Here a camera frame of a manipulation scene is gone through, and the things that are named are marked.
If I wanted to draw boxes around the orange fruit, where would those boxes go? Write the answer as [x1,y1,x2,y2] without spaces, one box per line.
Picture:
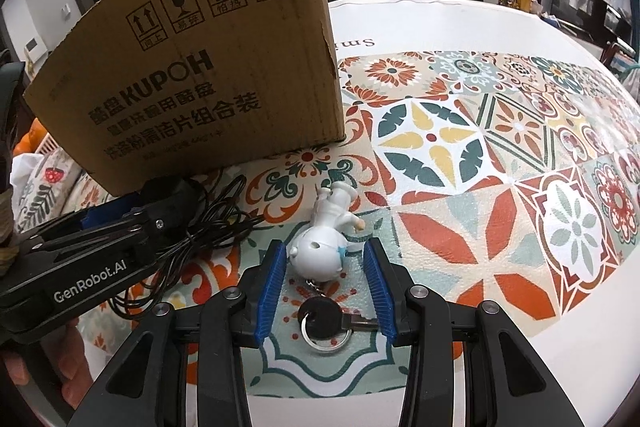
[14,119,39,156]

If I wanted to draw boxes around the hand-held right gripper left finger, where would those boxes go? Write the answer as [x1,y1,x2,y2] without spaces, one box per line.
[72,239,288,427]

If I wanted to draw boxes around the white paper tissue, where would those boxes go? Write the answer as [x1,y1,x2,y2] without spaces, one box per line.
[10,154,44,180]

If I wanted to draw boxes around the floral fabric tissue cover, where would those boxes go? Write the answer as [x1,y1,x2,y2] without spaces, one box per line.
[15,152,94,234]

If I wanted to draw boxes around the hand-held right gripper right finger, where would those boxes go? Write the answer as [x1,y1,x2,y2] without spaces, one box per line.
[362,239,566,427]

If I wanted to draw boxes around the black television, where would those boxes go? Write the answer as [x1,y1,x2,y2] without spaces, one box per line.
[550,0,632,44]

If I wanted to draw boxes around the person's left hand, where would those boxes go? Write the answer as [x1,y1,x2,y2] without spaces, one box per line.
[0,314,96,408]

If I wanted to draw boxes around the white figurine keychain with key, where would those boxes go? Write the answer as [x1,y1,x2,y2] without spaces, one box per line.
[286,179,382,354]

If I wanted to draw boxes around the patterned white tablecloth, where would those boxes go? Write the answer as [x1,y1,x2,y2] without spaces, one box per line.
[10,0,640,427]

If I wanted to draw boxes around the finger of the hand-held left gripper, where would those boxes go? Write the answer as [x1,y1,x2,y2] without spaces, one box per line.
[20,209,168,259]
[60,198,146,230]

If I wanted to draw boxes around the black power adapter with cable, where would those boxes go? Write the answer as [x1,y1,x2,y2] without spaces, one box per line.
[107,177,273,323]

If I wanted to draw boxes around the brown cardboard box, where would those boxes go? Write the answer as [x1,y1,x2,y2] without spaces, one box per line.
[22,0,347,198]

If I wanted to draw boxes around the white plastic fruit basket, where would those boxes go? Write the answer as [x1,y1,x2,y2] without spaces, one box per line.
[32,132,57,156]

